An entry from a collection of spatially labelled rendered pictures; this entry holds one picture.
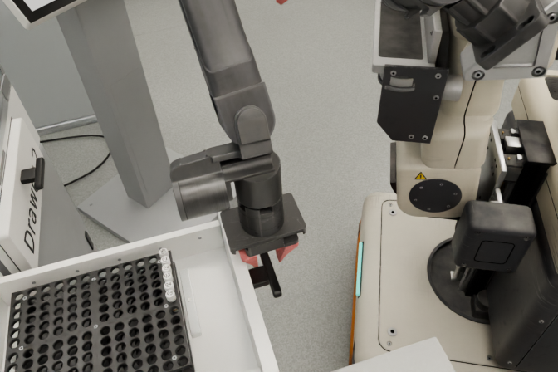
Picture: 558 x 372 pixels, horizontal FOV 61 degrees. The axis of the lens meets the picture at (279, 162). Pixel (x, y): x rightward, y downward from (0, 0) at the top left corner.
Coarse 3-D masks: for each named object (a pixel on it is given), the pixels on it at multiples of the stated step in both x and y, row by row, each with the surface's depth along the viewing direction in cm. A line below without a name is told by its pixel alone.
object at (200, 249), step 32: (96, 256) 71; (128, 256) 73; (192, 256) 77; (224, 256) 77; (0, 288) 69; (224, 288) 73; (0, 320) 68; (224, 320) 69; (0, 352) 66; (192, 352) 66; (224, 352) 66
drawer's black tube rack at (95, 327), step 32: (32, 288) 67; (64, 288) 67; (96, 288) 66; (128, 288) 66; (160, 288) 66; (32, 320) 67; (64, 320) 63; (96, 320) 63; (128, 320) 63; (160, 320) 63; (32, 352) 63; (64, 352) 60; (96, 352) 60; (128, 352) 60; (160, 352) 60
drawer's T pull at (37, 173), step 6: (36, 162) 83; (42, 162) 83; (30, 168) 82; (36, 168) 82; (42, 168) 82; (24, 174) 81; (30, 174) 81; (36, 174) 81; (42, 174) 81; (24, 180) 80; (30, 180) 81; (36, 180) 80; (42, 180) 81; (36, 186) 79; (42, 186) 80
